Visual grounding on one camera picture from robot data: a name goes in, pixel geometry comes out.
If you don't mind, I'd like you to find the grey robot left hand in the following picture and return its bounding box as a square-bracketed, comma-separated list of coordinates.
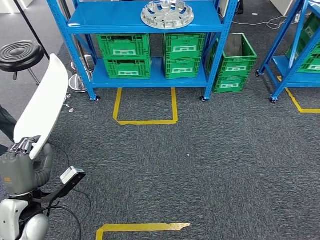
[0, 135, 54, 199]

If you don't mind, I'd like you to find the white plastic car part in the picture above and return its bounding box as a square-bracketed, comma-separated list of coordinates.
[14, 53, 69, 161]

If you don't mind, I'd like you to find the blue metal shelf rack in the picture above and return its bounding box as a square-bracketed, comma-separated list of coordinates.
[45, 0, 240, 103]
[254, 0, 320, 105]

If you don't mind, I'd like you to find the black stool chrome base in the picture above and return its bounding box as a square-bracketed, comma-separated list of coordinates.
[0, 40, 75, 114]

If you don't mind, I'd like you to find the chrome barrier stanchion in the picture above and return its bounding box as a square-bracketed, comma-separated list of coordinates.
[58, 0, 88, 93]
[71, 54, 96, 72]

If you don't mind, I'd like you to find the thin black rod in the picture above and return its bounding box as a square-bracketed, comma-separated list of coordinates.
[13, 0, 51, 62]

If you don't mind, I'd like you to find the yellow floor tape marking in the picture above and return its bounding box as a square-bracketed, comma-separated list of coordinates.
[95, 222, 192, 240]

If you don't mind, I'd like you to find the grey wheel hubcap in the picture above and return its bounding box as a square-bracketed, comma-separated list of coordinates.
[140, 0, 195, 30]

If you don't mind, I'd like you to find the brown cardboard insert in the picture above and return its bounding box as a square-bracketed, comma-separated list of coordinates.
[223, 33, 244, 58]

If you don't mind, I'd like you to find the white block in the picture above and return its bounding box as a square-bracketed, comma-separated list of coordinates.
[269, 0, 296, 17]

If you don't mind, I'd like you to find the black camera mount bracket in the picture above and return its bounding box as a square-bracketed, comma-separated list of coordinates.
[32, 172, 88, 205]

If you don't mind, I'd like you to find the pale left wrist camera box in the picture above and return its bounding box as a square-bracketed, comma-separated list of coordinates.
[60, 165, 87, 186]

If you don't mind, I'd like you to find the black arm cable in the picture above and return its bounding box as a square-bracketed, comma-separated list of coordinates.
[19, 188, 93, 240]

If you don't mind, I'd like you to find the white cable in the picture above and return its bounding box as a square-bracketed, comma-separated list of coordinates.
[230, 12, 300, 30]

